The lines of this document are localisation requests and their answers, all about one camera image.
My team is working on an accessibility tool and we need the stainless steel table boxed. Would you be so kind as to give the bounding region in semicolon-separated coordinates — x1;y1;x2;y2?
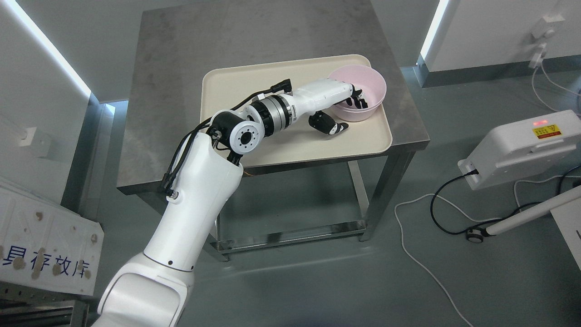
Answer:
118;0;430;242

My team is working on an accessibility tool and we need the pink bowl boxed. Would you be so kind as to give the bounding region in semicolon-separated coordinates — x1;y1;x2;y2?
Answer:
328;64;387;122

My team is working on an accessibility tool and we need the white device box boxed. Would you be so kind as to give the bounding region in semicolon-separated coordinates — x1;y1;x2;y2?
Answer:
457;110;581;190

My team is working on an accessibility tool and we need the beige plastic tray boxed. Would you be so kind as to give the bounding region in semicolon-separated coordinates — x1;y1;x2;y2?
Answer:
200;54;393;170

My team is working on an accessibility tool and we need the wall socket left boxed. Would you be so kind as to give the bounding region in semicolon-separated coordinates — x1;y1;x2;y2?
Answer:
18;127;38;147

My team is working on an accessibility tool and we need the white stand leg with caster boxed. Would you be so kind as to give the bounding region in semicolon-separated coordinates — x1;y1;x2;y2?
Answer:
465;186;581;243

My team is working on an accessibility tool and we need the metal shelf rack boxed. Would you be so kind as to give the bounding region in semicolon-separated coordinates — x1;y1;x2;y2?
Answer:
0;282;89;327

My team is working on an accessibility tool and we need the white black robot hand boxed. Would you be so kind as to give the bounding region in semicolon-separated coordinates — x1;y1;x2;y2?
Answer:
281;79;369;136

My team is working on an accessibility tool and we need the wall power adapter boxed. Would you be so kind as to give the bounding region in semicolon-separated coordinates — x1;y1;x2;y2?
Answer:
528;14;565;69

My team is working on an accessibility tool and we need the white sign board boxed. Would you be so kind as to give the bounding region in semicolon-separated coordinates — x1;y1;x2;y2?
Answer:
0;186;104;296

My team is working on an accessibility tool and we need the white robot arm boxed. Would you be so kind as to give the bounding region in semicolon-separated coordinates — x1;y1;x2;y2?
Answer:
94;119;243;327

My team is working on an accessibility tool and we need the white floor cable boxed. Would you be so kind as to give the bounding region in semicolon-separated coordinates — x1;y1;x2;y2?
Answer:
394;175;563;327

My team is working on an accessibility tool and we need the black power cable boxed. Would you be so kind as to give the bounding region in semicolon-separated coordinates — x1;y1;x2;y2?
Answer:
429;165;581;236

